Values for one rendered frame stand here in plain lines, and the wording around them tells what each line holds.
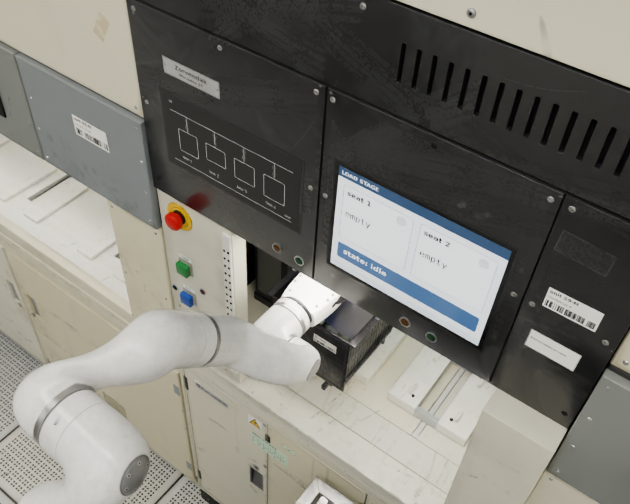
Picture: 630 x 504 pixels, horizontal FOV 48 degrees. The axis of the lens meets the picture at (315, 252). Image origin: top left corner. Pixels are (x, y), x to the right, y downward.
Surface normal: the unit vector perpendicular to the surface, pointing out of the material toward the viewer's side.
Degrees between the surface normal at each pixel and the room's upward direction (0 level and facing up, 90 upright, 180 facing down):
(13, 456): 0
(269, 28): 90
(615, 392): 90
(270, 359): 56
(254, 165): 90
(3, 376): 0
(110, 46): 90
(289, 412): 0
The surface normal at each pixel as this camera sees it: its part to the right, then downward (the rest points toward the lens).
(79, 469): -0.44, 0.02
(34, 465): 0.05, -0.69
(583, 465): -0.59, 0.56
